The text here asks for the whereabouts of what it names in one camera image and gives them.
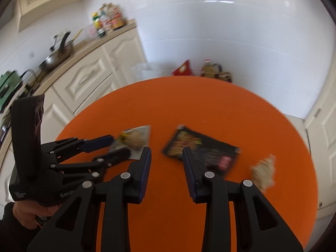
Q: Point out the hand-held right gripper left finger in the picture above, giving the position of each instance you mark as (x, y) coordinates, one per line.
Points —
(145, 173)

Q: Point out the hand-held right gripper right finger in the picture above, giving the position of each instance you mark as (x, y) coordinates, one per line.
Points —
(189, 173)

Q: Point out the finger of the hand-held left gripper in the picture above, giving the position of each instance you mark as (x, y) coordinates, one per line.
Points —
(99, 141)
(118, 155)

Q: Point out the white yellow food wrapper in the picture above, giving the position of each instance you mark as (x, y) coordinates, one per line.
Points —
(136, 139)

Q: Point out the black snack wrapper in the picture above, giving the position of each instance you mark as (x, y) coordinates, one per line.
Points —
(210, 149)

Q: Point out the beige tissue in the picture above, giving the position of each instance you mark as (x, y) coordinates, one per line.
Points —
(262, 173)

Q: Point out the person's left forearm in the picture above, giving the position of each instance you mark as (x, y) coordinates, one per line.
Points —
(13, 236)

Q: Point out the person's left hand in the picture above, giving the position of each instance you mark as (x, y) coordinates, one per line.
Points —
(29, 212)

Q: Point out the green multi-cooker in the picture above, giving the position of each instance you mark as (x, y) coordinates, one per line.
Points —
(9, 86)

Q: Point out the red snack bag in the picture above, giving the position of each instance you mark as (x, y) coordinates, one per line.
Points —
(183, 68)

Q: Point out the yellow cooking oil bottle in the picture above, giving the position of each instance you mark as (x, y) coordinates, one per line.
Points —
(209, 69)

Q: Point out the dark sauce bottle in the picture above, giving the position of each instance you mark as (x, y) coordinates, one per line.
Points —
(101, 31)

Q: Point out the clear plastic container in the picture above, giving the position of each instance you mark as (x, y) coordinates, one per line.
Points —
(92, 31)

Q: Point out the green yellow-cap bottle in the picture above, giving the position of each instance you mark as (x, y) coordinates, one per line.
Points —
(96, 21)

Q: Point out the white panel door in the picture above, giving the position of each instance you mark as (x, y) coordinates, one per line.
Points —
(323, 149)

